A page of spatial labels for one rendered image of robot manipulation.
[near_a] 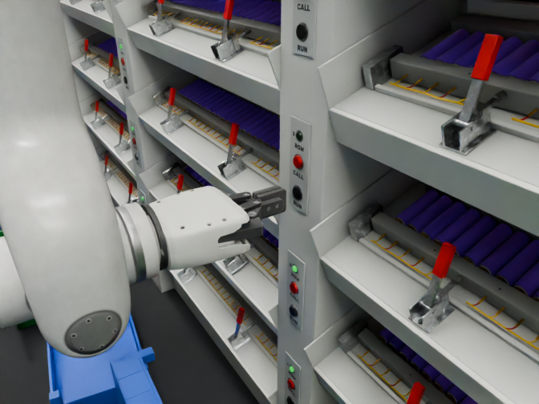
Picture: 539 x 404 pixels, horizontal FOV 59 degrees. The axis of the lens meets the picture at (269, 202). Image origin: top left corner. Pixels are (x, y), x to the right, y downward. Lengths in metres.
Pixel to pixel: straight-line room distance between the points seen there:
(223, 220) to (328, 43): 0.22
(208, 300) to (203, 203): 0.64
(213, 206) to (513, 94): 0.31
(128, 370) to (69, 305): 0.57
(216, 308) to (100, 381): 0.32
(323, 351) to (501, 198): 0.41
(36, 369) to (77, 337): 0.90
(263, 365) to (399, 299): 0.50
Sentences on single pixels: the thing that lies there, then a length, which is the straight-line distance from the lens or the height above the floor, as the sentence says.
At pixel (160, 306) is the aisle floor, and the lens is 1.40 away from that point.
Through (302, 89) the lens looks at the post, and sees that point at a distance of 0.57.
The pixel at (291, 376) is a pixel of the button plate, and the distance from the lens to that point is 0.83.
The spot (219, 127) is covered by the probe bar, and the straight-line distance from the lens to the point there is 0.93.
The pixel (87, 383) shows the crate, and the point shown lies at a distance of 1.25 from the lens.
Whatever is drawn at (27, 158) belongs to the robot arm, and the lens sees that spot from 0.41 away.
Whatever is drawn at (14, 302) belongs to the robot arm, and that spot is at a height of 0.61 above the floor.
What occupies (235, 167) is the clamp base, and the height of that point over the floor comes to 0.56.
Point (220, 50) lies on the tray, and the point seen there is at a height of 0.75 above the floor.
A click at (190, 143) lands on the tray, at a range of 0.98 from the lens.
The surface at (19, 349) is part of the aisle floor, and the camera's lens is 1.40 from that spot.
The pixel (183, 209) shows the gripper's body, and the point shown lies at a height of 0.63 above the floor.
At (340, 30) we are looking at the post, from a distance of 0.53.
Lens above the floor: 0.89
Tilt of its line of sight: 28 degrees down
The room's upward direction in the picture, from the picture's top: straight up
